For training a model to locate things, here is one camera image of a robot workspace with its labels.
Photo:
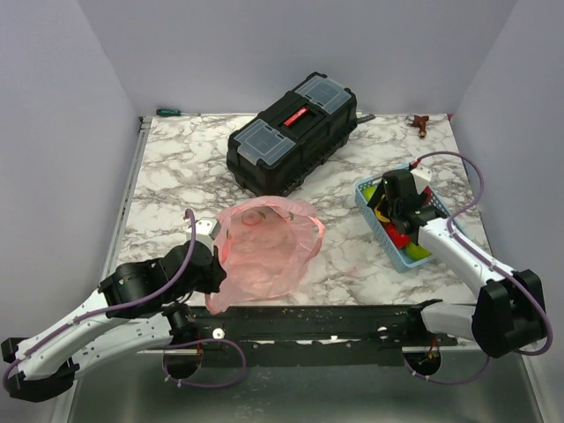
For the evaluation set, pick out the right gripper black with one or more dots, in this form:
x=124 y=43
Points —
x=378 y=195

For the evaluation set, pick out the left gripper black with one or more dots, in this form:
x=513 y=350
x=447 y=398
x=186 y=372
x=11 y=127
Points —
x=218 y=275

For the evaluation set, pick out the yellow fake pear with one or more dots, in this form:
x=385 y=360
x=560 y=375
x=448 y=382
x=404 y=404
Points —
x=381 y=217

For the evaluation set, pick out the pink plastic bag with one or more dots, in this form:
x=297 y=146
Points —
x=265 y=245

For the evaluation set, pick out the green fake apple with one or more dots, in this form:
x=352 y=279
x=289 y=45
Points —
x=371 y=194

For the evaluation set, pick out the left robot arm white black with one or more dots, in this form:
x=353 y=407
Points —
x=135 y=308

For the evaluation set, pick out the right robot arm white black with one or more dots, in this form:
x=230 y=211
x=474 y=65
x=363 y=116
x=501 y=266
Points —
x=509 y=311

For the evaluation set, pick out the green fake pear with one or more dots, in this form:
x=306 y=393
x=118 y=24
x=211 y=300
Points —
x=416 y=252

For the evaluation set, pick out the blue plastic basket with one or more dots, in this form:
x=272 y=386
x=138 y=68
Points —
x=383 y=238

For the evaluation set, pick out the grey tool behind toolbox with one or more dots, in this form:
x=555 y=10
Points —
x=365 y=118

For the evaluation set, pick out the black plastic toolbox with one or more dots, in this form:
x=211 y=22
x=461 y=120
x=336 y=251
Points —
x=274 y=153

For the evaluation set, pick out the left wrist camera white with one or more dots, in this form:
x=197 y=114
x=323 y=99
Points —
x=207 y=230

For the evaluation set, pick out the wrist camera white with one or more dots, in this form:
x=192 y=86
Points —
x=207 y=230
x=422 y=176

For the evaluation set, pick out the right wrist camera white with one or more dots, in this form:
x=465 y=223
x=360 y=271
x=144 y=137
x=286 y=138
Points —
x=422 y=176

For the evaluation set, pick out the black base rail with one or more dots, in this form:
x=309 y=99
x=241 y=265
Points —
x=299 y=336

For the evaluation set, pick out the green handled screwdriver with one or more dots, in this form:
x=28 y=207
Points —
x=169 y=113

